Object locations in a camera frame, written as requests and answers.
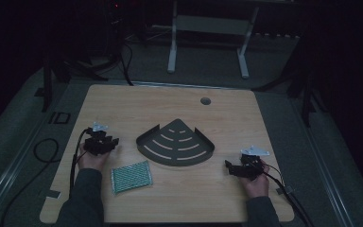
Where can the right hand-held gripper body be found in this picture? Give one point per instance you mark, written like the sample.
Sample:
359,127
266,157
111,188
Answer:
251,165

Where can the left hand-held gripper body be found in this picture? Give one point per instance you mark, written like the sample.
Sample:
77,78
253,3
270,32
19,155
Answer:
97,142

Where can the green striped cloth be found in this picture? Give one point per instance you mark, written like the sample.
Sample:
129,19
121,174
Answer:
131,177

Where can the dark slotted corner shelf rack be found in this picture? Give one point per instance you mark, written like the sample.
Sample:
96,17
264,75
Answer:
175,146

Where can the person's left hand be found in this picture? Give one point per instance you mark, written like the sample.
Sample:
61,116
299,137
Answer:
91,161

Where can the person's right hand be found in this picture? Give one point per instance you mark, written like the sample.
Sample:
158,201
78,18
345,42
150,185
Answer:
258,186

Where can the grey tape strip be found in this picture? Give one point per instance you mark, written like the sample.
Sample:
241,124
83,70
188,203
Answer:
53,194
285,189

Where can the black tripod stand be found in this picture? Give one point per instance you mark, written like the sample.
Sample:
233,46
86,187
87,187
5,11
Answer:
63,67

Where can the metal floor rail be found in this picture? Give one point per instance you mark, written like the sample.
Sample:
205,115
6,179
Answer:
331,176
9,183

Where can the white metal stand frame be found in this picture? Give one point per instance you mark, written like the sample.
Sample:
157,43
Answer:
208,25

